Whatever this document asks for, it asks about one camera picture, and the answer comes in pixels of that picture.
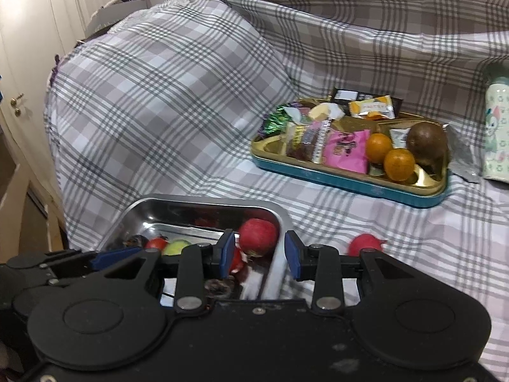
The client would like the small orange kumquat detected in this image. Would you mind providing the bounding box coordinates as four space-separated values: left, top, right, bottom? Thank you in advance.
365 132 394 165
383 148 416 181

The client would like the teal and gold snack tin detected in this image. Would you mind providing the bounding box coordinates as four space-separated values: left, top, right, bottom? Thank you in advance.
250 97 449 209

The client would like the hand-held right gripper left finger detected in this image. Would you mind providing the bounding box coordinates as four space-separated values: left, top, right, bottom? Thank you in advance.
102 229 236 314

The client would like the silver foil wrapper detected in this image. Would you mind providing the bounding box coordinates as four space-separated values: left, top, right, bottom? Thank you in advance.
441 123 484 184

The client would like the pink snack packet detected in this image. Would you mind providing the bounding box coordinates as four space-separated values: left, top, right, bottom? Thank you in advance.
322 129 371 174

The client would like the brown kiwi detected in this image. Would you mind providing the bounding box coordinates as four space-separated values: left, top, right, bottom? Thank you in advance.
406 122 449 166

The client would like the white cabinet door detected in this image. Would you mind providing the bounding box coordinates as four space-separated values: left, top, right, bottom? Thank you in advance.
0 0 92 208

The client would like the white candy wrapper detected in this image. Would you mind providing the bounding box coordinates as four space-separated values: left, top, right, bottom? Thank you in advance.
389 127 412 150

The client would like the green cucumber piece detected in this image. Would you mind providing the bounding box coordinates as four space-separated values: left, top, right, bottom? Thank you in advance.
163 239 192 256

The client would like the white floral bottle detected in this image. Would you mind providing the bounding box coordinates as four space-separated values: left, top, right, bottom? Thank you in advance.
481 74 509 184

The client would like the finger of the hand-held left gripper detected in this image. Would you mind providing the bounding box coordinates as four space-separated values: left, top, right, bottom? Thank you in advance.
48 247 143 286

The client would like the pale yellow wrapped candy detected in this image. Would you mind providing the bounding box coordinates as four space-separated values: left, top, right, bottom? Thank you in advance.
308 102 346 122

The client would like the green foil wrapped candy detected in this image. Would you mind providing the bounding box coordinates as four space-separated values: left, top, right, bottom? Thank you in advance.
259 105 297 138

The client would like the black snack packet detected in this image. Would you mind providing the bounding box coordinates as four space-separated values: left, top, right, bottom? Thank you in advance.
331 88 374 104

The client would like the yellow snack packet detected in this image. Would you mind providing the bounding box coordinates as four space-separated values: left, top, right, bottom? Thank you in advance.
348 95 400 119

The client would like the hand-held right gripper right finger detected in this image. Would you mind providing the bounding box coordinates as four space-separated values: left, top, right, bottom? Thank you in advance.
284 231 418 314

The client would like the wooden furniture edge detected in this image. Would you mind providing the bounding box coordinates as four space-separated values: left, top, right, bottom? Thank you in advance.
0 163 64 265

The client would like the clear packet of brown dates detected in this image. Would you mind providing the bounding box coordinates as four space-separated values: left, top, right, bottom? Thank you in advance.
284 121 332 164

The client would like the grey plaid blanket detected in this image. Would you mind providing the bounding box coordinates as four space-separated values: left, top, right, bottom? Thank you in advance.
44 0 509 382

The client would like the red radish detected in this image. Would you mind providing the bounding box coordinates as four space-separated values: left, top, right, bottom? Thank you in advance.
348 234 388 257
238 218 279 257

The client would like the stainless steel tray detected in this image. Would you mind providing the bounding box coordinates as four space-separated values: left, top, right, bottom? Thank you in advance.
95 194 295 301

